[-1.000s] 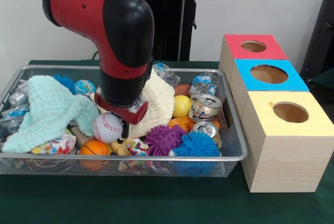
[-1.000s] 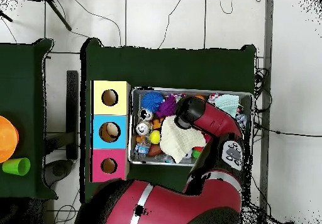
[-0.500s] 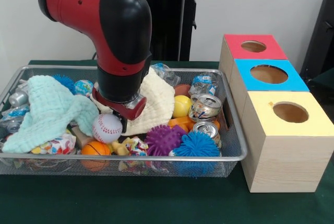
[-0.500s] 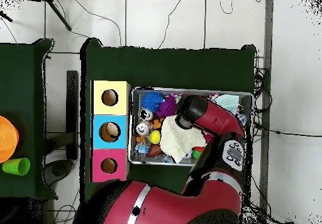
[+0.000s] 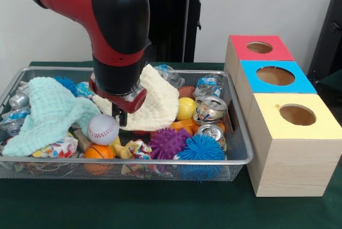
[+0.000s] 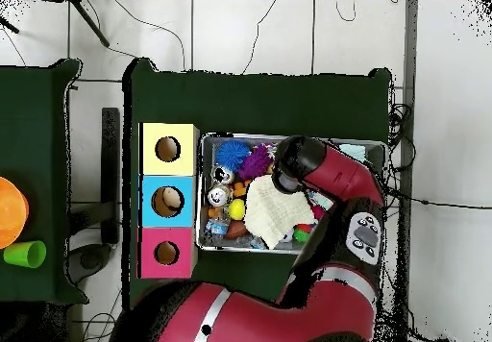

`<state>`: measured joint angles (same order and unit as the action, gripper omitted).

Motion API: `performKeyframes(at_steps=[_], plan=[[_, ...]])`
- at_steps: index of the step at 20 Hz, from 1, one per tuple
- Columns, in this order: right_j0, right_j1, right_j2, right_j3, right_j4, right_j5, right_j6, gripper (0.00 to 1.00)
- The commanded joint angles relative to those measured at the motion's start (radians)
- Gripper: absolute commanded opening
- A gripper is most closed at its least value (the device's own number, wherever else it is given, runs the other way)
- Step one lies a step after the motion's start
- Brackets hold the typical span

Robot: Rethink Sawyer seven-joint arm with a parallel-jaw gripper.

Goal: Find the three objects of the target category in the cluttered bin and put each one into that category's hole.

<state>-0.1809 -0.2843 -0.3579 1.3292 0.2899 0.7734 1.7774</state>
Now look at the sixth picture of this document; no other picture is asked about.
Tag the cream waffle cloth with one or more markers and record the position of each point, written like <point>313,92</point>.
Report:
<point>273,211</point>

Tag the mint green waffle cloth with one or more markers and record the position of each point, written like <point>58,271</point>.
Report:
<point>353,151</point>

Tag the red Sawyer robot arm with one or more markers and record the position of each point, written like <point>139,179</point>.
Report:
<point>342,173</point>

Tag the silver mesh bin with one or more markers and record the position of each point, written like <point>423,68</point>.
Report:
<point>206,153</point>

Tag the wooden three-hole box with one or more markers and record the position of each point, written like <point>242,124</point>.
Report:
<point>180,219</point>

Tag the orange toy brick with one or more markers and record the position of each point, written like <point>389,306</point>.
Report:
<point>241,190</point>

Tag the purple spiky ball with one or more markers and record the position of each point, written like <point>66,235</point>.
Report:
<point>253,163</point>

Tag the crushed silver can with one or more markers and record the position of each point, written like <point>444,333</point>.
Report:
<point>223,175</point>

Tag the blue fuzzy ball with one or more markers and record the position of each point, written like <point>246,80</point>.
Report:
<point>232,156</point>

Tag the crushed can with gold print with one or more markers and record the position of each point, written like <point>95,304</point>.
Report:
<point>219,195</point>

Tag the yellow ball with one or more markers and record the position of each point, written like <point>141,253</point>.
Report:
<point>237,209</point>

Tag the brown toy football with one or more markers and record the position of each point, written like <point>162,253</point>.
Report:
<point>235,230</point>

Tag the dark green tablecloth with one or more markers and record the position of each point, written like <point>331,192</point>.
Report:
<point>30,127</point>
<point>250,103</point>

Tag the grey floor base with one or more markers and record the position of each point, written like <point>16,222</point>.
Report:
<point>90,261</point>

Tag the black tripod leg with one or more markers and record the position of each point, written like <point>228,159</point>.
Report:
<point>90,23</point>
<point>9,27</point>

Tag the green plastic cup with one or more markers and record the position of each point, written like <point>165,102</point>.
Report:
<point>23,254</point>

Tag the orange bowl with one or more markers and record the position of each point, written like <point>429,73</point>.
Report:
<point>11,211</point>

